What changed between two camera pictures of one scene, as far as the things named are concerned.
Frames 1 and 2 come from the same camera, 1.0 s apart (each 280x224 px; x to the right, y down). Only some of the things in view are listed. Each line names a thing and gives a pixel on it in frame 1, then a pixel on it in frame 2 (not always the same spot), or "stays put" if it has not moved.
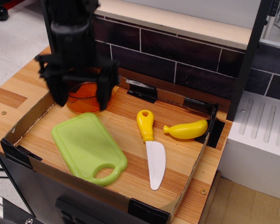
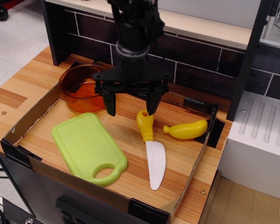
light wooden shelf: x=224 y=33 stays put
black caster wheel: x=1 y=13 stays put
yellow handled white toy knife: x=156 y=152 stays put
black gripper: x=73 y=56 → x=133 y=73
